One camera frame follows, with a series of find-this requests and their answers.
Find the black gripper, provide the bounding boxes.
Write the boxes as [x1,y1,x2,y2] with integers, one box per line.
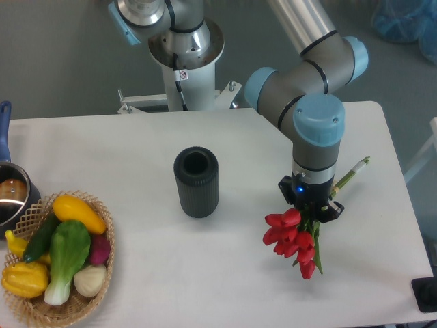
[278,176,343,223]

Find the red tulip bouquet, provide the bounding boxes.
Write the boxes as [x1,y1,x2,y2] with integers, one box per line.
[263,156,370,279]

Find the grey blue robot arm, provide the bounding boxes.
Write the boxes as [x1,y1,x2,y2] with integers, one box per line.
[109,1,368,223]

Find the dark ribbed cylindrical vase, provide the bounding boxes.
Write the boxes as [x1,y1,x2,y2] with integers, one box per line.
[173,146,219,218]

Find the black device at edge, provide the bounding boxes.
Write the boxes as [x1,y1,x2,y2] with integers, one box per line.
[411,277,436,313]

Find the blue plastic bag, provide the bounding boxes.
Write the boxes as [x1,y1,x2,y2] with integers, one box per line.
[371,1,436,64]

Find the purple red onion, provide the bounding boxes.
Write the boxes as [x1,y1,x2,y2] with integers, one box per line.
[89,234,111,265]

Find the white garlic bulb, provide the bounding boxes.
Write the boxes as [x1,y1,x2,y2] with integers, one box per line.
[74,264,107,297]

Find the yellow squash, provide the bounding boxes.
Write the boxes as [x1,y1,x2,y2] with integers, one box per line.
[52,195,107,235]

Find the green bok choy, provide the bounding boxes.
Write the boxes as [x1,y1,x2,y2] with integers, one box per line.
[44,220,91,306]

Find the green cucumber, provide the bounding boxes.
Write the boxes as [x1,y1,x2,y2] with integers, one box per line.
[23,213,61,263]

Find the yellow bell pepper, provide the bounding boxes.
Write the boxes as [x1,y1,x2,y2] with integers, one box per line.
[1,262,48,298]

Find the small yellow banana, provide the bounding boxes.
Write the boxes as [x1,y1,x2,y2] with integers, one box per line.
[5,230,51,266]

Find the woven bamboo basket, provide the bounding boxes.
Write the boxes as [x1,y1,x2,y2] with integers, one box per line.
[3,191,115,327]

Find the white frame at right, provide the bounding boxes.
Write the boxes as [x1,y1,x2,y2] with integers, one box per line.
[404,117,436,184]

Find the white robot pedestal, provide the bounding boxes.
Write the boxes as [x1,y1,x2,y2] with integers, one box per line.
[118,18,242,113]

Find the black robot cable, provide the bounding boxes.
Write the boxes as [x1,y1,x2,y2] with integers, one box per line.
[171,53,189,112]

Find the blue handled saucepan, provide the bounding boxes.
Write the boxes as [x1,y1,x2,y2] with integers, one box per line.
[1,101,41,239]

